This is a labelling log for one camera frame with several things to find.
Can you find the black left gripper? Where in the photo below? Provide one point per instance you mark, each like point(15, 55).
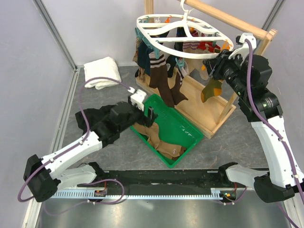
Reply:
point(147, 121)

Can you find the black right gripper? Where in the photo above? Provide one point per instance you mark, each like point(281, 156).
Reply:
point(217, 63)

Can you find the teal clothes peg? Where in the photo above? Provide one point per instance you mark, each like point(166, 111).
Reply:
point(157, 52)
point(181, 64)

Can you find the brown striped sock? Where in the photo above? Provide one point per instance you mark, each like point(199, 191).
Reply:
point(177, 95)
point(159, 78)

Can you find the white oval sock hanger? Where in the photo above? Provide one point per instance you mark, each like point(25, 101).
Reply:
point(150, 27)

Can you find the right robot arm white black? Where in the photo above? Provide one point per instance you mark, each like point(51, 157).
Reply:
point(263, 111)

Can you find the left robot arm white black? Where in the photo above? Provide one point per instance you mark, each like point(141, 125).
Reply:
point(45, 176)

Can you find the black cloth pile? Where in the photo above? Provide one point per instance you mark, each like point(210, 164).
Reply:
point(92, 121)

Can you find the olive striped hanging sock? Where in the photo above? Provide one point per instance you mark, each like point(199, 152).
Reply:
point(213, 87)

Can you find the beige red hanging sock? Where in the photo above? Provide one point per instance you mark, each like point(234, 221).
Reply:
point(205, 47)

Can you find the purple striped tan sock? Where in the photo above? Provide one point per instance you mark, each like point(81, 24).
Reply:
point(190, 46)

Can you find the white folded towel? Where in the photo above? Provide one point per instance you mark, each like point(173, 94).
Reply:
point(105, 67)

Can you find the green plastic bin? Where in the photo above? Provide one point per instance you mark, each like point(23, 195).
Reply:
point(174, 129)

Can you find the black hanging sock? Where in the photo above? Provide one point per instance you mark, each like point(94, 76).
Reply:
point(170, 61)

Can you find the argyle brown orange sock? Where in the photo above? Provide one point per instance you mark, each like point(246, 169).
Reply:
point(135, 59)

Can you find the tan sock in bin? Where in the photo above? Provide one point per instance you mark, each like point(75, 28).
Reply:
point(168, 150)

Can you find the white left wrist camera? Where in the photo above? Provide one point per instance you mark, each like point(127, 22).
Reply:
point(137, 98)

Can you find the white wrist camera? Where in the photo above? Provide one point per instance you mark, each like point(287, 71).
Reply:
point(243, 51)
point(137, 98)

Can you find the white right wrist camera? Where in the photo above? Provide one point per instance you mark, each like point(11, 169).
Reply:
point(243, 51)

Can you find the wooden rack frame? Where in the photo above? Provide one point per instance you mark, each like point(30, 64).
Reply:
point(211, 115)

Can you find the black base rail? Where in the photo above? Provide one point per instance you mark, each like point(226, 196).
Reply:
point(194, 177)

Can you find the grey cable duct strip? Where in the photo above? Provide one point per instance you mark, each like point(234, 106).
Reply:
point(94, 195)

